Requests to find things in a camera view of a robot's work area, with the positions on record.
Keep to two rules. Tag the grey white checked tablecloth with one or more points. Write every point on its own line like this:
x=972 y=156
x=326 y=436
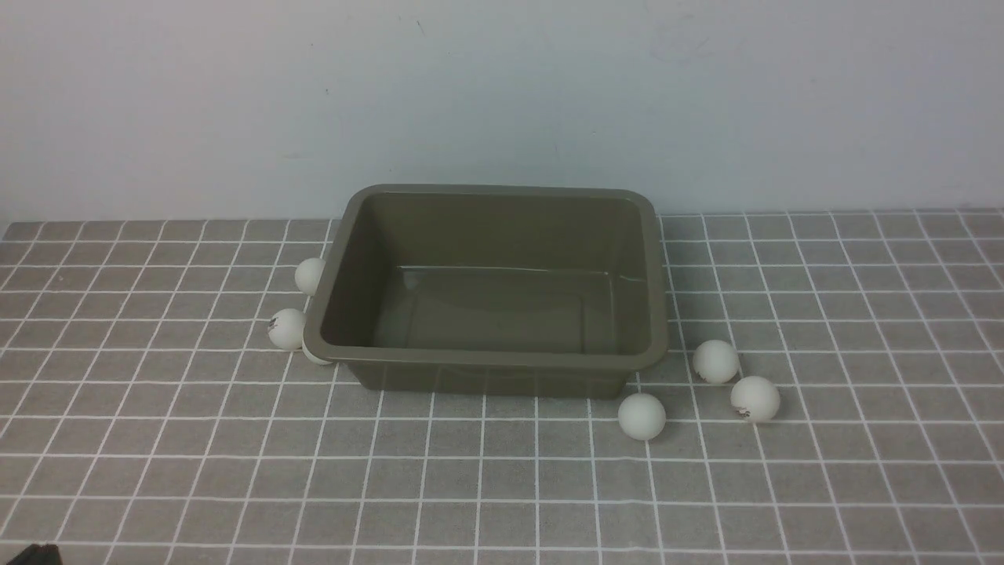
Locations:
x=147 y=419

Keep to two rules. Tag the black object bottom left corner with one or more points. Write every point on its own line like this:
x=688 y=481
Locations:
x=36 y=554

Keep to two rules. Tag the olive green plastic bin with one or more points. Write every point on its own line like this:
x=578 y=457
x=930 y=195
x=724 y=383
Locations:
x=493 y=290

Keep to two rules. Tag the white ball printed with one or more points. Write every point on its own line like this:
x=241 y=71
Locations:
x=285 y=329
x=755 y=399

